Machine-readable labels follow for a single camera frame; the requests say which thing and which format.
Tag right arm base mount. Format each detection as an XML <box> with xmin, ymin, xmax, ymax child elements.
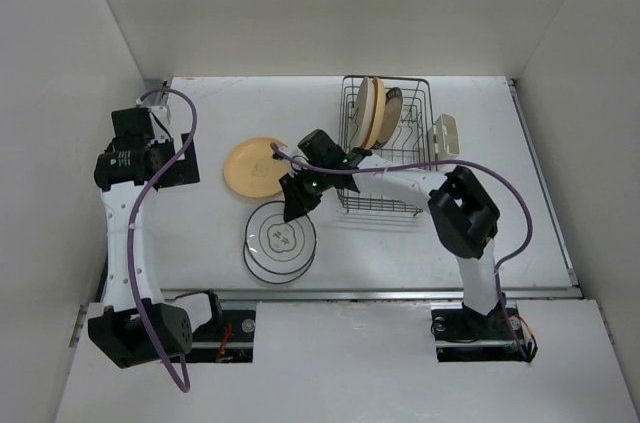
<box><xmin>430</xmin><ymin>304</ymin><xmax>539</xmax><ymax>363</ymax></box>

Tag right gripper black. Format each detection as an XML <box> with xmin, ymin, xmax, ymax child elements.
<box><xmin>280</xmin><ymin>163</ymin><xmax>333</xmax><ymax>221</ymax></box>

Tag beige cutlery holder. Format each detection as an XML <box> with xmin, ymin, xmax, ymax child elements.
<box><xmin>427</xmin><ymin>114</ymin><xmax>460</xmax><ymax>161</ymax></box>

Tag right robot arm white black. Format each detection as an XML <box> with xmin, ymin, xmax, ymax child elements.
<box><xmin>271</xmin><ymin>129</ymin><xmax>501</xmax><ymax>343</ymax></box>

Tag black wire dish rack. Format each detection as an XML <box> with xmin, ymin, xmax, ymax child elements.
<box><xmin>337</xmin><ymin>75</ymin><xmax>434</xmax><ymax>216</ymax></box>

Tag aluminium rail side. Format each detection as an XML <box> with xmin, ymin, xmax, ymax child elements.
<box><xmin>507</xmin><ymin>78</ymin><xmax>582</xmax><ymax>293</ymax></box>

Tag white plate black rings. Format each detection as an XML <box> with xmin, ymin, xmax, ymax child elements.
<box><xmin>241</xmin><ymin>237</ymin><xmax>317</xmax><ymax>287</ymax></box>

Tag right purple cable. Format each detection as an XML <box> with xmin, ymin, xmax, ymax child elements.
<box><xmin>269</xmin><ymin>142</ymin><xmax>533</xmax><ymax>360</ymax></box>

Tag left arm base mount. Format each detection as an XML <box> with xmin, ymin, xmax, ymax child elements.
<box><xmin>186</xmin><ymin>302</ymin><xmax>257</xmax><ymax>364</ymax></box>

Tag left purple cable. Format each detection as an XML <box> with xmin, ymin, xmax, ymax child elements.
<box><xmin>126</xmin><ymin>88</ymin><xmax>198</xmax><ymax>393</ymax></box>

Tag purple cable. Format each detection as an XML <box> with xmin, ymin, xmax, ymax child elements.
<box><xmin>126</xmin><ymin>88</ymin><xmax>198</xmax><ymax>393</ymax></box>
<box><xmin>269</xmin><ymin>142</ymin><xmax>533</xmax><ymax>360</ymax></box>

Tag grey patterned plate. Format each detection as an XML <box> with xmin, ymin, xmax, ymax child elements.
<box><xmin>372</xmin><ymin>87</ymin><xmax>403</xmax><ymax>149</ymax></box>

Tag grey rimmed plate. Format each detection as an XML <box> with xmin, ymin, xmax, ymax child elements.
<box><xmin>245</xmin><ymin>200</ymin><xmax>317</xmax><ymax>276</ymax></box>

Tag cream plate leftmost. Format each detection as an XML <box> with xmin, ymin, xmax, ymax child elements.
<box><xmin>349</xmin><ymin>77</ymin><xmax>376</xmax><ymax>147</ymax></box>

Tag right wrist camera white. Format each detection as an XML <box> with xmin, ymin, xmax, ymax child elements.
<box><xmin>270</xmin><ymin>143</ymin><xmax>301</xmax><ymax>163</ymax></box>

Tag yellow plate with drawing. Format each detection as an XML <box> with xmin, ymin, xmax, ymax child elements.
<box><xmin>223</xmin><ymin>137</ymin><xmax>288</xmax><ymax>199</ymax></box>

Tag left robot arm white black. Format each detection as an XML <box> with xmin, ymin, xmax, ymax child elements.
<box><xmin>88</xmin><ymin>105</ymin><xmax>224</xmax><ymax>368</ymax></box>

